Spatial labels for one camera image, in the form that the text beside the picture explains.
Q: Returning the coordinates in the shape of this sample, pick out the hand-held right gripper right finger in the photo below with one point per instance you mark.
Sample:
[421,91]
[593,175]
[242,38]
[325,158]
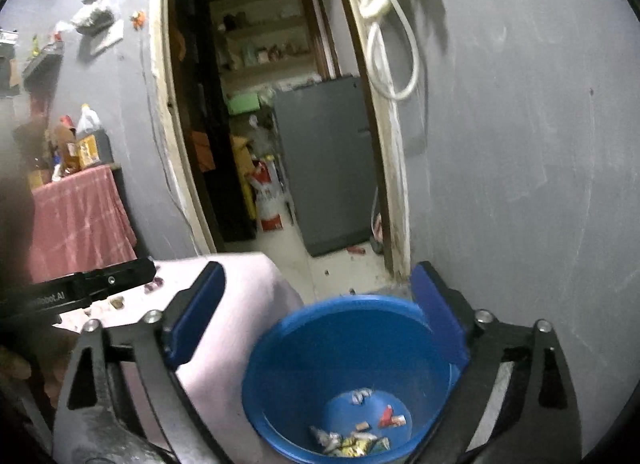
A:
[440,314]

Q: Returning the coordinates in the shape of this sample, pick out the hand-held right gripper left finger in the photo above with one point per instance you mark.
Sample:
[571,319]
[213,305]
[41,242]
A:
[197,314]

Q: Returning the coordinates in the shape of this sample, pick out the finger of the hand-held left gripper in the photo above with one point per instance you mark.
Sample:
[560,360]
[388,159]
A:
[115,279]

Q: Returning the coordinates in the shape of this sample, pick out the blue plastic bucket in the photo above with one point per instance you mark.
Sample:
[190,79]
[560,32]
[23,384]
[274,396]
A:
[300,344]

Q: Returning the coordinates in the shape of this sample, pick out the pile of wrappers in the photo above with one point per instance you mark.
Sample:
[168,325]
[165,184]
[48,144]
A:
[357,441]

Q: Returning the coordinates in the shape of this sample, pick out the person's left hand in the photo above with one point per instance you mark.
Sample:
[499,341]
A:
[12,364]

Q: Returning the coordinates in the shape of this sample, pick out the small brown scrap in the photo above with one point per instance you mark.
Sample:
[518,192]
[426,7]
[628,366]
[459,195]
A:
[117,302]

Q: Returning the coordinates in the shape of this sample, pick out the small red wrapper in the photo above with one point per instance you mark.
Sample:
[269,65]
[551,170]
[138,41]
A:
[153,283]

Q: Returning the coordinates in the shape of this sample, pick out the light pink towel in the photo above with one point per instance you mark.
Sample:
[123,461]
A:
[250,289]

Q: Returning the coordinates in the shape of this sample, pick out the pink checked cloth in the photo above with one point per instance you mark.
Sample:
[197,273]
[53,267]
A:
[80,224]

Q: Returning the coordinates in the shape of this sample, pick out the red white package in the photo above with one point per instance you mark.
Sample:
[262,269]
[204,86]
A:
[267,194]

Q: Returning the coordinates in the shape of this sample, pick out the large cooking oil bottle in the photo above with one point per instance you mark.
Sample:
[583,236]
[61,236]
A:
[92,139]

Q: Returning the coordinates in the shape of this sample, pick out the red capped bottle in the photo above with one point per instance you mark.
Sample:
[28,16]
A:
[64,144]

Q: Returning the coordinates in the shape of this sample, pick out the dark wooden door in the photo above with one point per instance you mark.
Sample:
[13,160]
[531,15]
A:
[205,119]

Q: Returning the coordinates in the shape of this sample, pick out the grey appliance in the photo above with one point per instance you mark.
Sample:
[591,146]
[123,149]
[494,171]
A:
[325,164]

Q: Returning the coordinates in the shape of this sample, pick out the green box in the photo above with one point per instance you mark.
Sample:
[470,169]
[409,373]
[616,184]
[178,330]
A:
[244,103]

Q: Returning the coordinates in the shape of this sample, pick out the hanging plastic bag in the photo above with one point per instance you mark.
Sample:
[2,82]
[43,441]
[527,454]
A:
[92,9]

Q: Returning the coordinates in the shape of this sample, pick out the wooden shelf unit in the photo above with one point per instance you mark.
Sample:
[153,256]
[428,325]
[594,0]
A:
[265,34]

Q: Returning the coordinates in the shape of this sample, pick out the white door frame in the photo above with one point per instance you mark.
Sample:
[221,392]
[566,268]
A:
[167,144]

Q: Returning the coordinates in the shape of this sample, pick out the wall rack with packets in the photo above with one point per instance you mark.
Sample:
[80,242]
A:
[42,61]

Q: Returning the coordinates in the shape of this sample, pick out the orange wall hook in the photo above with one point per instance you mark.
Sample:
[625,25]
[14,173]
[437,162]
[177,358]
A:
[138,19]

